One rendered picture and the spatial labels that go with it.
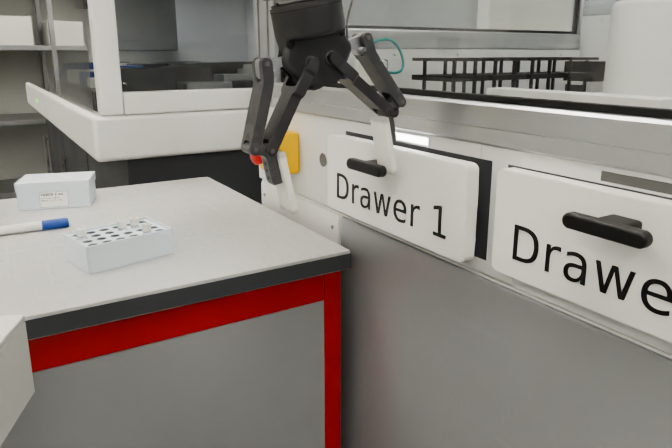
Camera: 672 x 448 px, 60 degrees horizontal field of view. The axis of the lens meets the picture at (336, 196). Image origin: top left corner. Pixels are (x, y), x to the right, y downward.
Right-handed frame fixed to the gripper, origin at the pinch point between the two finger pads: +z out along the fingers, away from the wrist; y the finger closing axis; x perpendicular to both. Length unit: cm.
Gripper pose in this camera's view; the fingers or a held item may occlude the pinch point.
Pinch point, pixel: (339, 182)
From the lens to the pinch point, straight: 66.7
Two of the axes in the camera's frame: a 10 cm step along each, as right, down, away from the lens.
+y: 8.3, -3.3, 4.5
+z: 1.8, 9.2, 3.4
